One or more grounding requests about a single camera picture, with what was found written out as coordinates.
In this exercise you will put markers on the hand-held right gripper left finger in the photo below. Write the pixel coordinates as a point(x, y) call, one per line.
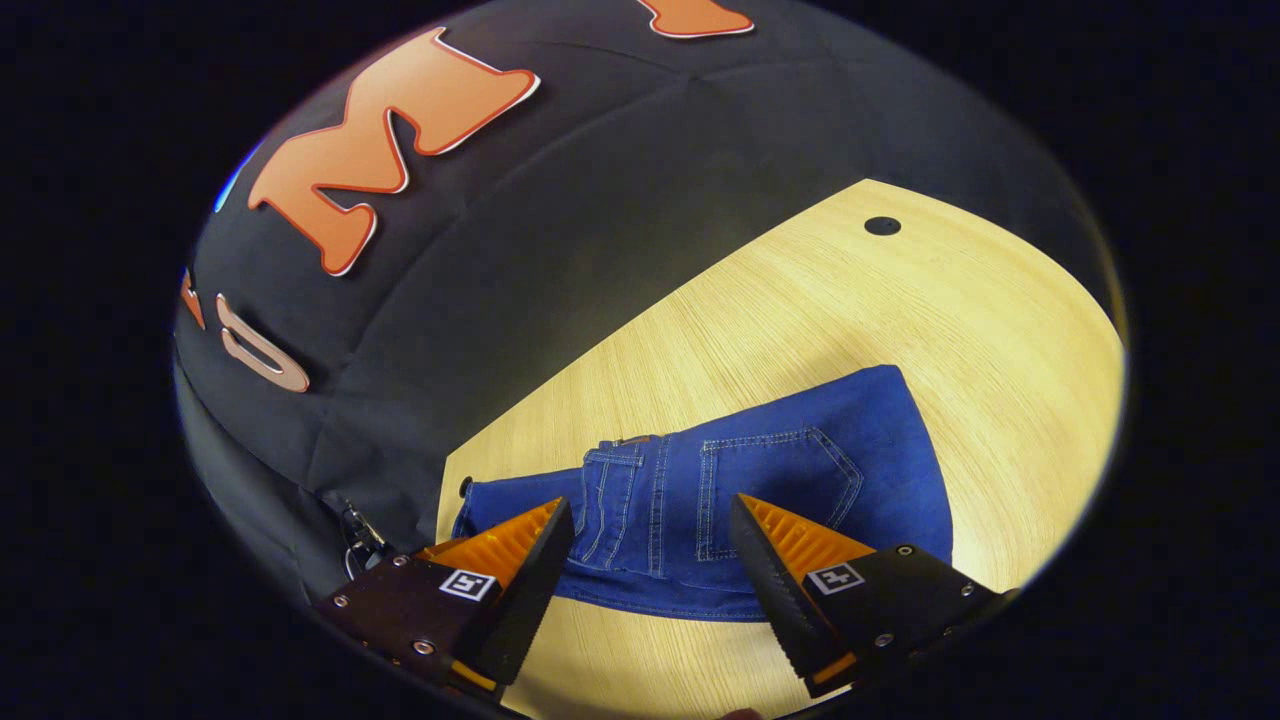
point(530, 600)

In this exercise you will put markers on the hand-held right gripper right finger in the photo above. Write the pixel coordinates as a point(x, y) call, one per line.
point(775, 600)

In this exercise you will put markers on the blue denim jeans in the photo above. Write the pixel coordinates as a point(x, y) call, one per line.
point(760, 480)

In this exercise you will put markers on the metal backdrop clip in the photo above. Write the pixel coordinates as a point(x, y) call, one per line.
point(357, 527)

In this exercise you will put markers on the black backdrop cloth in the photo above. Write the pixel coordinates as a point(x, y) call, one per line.
point(560, 250)

